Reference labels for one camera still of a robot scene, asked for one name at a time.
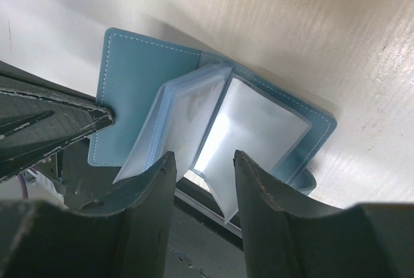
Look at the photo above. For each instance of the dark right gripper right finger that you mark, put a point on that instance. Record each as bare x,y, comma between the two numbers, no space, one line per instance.
288,234

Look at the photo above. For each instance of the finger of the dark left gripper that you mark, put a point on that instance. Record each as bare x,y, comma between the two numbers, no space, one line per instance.
39,118

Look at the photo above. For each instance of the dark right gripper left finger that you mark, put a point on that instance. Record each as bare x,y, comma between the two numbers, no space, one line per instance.
121,234

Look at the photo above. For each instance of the blue leather card holder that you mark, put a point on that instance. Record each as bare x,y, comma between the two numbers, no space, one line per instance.
203,107

